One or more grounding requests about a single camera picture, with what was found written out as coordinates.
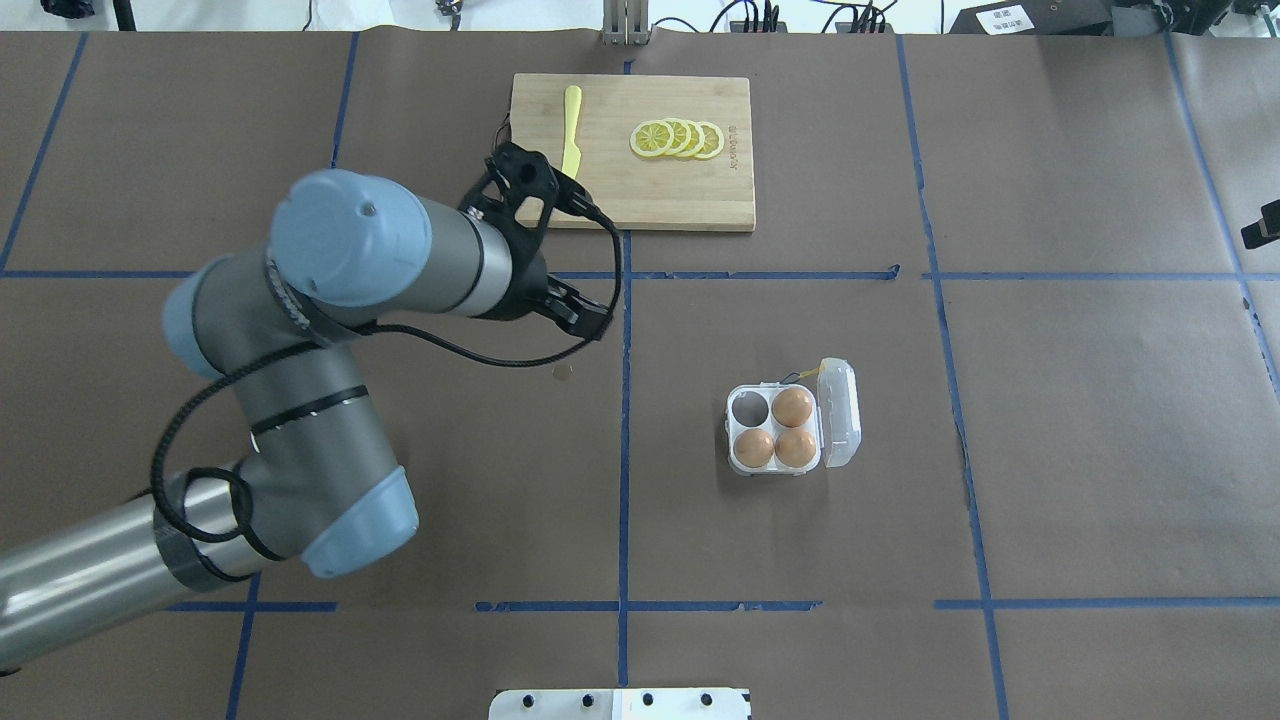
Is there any lemon slice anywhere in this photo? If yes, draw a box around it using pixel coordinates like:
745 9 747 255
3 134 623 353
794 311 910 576
676 120 705 158
628 120 671 158
663 118 686 158

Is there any brown egg front carton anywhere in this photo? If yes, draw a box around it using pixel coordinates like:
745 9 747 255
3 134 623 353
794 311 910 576
774 427 819 469

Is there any lemon slice top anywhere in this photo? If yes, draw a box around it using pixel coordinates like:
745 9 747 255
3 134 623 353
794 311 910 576
628 120 671 158

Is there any brown egg rear carton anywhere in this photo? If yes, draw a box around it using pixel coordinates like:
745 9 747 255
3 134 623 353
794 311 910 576
771 386 817 428

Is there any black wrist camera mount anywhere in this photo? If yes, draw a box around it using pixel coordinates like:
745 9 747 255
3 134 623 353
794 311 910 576
457 141 618 247

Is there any lemon slice outermost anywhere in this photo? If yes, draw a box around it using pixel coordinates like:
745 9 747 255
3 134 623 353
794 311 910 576
692 120 724 160

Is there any yellow plastic knife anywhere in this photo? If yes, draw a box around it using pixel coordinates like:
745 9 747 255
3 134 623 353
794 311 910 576
561 85 582 179

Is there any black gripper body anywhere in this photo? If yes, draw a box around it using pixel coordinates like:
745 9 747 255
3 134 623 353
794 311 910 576
479 215 556 322

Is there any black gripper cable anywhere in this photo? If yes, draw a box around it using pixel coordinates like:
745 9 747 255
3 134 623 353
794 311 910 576
150 205 625 582

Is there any brown egg from bowl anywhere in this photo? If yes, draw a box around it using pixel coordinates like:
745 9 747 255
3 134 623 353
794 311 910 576
732 427 774 469

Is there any brown egg carton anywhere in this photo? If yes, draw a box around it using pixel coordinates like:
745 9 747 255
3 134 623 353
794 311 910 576
771 386 817 428
774 427 819 469

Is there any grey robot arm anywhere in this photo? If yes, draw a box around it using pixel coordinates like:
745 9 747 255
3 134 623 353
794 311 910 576
3 156 625 675

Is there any bamboo cutting board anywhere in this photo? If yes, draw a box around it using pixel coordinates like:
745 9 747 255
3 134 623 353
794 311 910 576
509 73 756 233

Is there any clear plastic egg carton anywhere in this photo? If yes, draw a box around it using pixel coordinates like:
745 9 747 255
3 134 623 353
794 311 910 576
724 357 863 477

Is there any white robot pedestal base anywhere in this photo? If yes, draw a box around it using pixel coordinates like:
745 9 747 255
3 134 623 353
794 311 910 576
488 687 753 719

